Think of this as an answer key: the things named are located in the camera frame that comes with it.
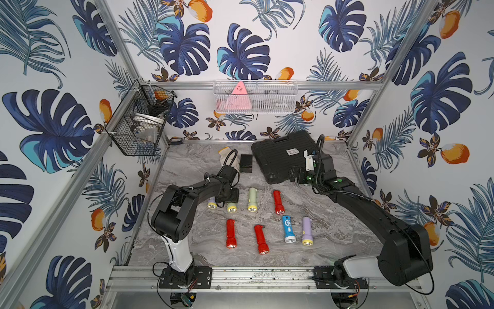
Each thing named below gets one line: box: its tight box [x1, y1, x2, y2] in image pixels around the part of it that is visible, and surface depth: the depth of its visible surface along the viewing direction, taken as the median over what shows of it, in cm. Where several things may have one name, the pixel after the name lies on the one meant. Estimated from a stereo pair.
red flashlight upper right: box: [273, 189, 285, 215], surface depth 94 cm
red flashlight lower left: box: [226, 218, 237, 250], surface depth 86 cm
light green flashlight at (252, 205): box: [247, 187, 258, 213], surface depth 94 cm
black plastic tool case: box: [251, 131, 317, 185], surface depth 109 cm
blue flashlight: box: [281, 215, 296, 244], surface depth 87 cm
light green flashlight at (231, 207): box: [226, 202, 238, 214], surface depth 92 cm
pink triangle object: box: [223, 81, 253, 111], surface depth 92 cm
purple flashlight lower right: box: [301, 216, 314, 247], surface depth 85 cm
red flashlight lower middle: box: [254, 224, 270, 255], surface depth 83 cm
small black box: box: [239, 154, 253, 173], surface depth 109 cm
